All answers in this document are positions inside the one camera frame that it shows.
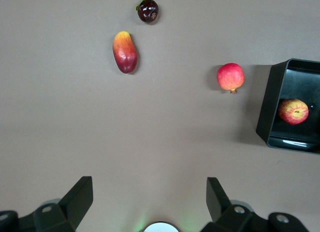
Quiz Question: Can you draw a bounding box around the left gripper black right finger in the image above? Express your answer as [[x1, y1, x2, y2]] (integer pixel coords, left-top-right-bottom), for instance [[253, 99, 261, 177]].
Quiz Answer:
[[201, 177, 270, 232]]

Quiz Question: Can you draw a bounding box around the black plastic box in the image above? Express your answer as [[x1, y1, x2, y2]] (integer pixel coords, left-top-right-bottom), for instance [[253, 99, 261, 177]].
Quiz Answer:
[[255, 58, 320, 155]]

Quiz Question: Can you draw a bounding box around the red yellow mango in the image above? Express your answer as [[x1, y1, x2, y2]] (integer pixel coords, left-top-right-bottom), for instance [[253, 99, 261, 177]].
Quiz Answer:
[[112, 30, 138, 75]]

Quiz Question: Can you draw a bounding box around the brown table cover mat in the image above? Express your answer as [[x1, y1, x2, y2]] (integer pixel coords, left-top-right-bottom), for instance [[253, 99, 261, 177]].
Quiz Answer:
[[0, 0, 320, 232]]

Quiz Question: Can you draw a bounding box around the red yellow apple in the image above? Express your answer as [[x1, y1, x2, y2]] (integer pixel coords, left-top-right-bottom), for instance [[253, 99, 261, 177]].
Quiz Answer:
[[278, 98, 310, 126]]

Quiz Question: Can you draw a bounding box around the red pomegranate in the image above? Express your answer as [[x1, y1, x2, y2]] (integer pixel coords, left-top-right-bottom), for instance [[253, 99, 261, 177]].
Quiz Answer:
[[216, 62, 245, 94]]

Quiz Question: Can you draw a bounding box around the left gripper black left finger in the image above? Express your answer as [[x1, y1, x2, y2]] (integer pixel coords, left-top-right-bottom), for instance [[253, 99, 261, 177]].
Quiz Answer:
[[18, 176, 94, 232]]

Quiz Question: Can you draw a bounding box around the dark purple mangosteen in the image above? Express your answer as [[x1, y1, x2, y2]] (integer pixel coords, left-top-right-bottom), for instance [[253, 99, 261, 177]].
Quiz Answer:
[[136, 0, 160, 25]]

